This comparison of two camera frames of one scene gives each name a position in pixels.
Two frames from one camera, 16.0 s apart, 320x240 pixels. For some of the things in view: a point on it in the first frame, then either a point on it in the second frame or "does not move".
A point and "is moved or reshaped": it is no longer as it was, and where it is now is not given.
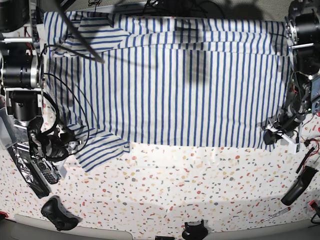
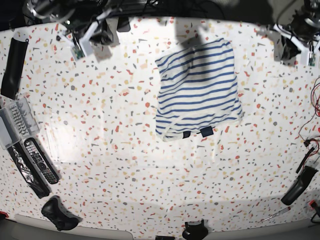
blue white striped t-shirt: (114, 80) is moved or reshaped
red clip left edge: (4, 213) does not move
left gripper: (51, 148) -> (109, 37)
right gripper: (287, 125) -> (285, 50)
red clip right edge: (313, 204) does not move
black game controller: (54, 210) does not move
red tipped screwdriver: (277, 213) does not move
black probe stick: (304, 159) does not move
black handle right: (304, 179) does not move
